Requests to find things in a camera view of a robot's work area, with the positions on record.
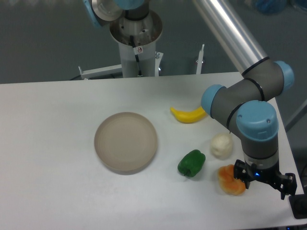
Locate black device at table edge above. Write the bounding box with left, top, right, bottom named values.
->
left=289, top=194, right=307, bottom=219

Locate blue object in background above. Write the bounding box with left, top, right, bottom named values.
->
left=251, top=0, right=287, bottom=15

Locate beige round plate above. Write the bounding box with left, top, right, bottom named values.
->
left=94, top=112, right=158, bottom=174

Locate yellow toy banana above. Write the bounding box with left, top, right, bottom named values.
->
left=170, top=107, right=207, bottom=124

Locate white right mounting bracket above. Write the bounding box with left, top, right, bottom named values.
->
left=196, top=44, right=205, bottom=74

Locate white toy garlic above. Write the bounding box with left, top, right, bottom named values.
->
left=210, top=133, right=233, bottom=160

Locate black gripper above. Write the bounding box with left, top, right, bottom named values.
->
left=234, top=160, right=297, bottom=200

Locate white mounting bracket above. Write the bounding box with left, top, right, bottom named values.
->
left=196, top=44, right=205, bottom=74
left=78, top=64, right=122, bottom=80

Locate orange toy croissant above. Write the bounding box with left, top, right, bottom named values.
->
left=217, top=164, right=246, bottom=196

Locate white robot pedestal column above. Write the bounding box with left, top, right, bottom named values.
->
left=110, top=10, right=163, bottom=78

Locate black cable on pedestal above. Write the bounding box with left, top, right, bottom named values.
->
left=130, top=35, right=142, bottom=77

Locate green toy bell pepper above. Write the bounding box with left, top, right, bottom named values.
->
left=177, top=149, right=206, bottom=178

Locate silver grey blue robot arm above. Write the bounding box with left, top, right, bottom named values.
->
left=84, top=0, right=297, bottom=197

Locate white left mounting bracket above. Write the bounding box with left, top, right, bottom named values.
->
left=78, top=64, right=122, bottom=80

